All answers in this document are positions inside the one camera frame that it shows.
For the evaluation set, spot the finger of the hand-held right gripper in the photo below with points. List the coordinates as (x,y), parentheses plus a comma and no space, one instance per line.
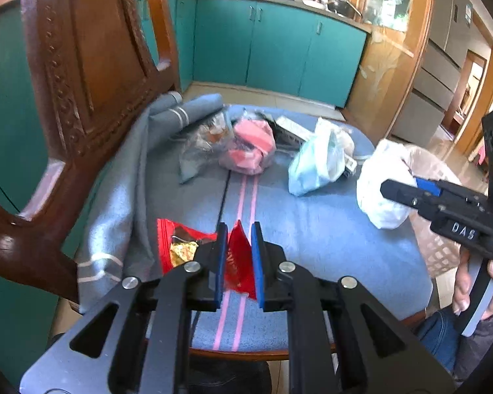
(402,193)
(429,186)

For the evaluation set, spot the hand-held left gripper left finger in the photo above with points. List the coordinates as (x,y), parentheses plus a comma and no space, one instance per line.
(220,266)

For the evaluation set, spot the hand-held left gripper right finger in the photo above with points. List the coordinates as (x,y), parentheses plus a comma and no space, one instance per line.
(258,266)

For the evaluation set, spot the red snack wrapper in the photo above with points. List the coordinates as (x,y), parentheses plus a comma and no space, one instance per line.
(238,254)

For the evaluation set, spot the white plastic mesh basket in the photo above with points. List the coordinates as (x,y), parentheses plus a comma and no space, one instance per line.
(439,250)

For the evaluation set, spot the light blue white plastic bag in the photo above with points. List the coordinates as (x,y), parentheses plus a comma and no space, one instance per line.
(312,164)

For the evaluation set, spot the clear bag with dark contents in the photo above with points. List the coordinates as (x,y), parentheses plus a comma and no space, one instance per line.
(197,147)

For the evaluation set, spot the person's right forearm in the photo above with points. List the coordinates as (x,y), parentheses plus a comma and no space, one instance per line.
(489,344)

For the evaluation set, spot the person's right hand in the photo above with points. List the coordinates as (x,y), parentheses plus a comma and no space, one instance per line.
(460,283)

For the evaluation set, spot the pink cloth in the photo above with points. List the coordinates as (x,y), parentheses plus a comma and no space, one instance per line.
(481,154)

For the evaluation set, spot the white printed crumpled bag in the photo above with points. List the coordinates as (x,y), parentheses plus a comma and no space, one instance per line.
(347,141)

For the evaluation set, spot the grey refrigerator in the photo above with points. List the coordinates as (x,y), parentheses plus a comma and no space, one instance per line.
(439,82)

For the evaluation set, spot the pink plastic bag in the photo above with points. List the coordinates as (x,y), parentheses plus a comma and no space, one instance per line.
(250,143)

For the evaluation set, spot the wooden framed glass door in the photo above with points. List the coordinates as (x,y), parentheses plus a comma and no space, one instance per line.
(378,69)

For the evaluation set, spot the black pot with lid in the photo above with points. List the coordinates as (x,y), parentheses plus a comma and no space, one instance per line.
(341,6)

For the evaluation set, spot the white bowl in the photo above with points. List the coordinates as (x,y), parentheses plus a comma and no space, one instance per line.
(314,3)

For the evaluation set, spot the carved wooden chair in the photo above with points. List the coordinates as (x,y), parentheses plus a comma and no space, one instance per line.
(86,49)

